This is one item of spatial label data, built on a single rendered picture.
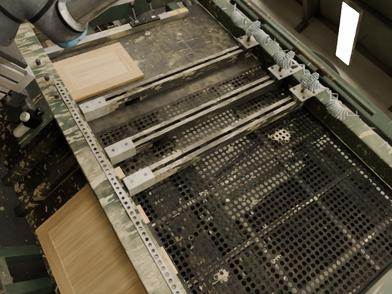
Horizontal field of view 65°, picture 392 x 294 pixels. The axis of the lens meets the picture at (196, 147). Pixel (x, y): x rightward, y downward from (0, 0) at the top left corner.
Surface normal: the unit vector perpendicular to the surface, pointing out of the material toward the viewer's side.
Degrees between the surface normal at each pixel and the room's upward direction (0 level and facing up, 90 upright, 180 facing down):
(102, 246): 90
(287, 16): 90
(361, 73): 90
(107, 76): 58
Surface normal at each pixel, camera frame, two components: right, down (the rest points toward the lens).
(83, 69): 0.10, -0.54
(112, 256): -0.36, -0.23
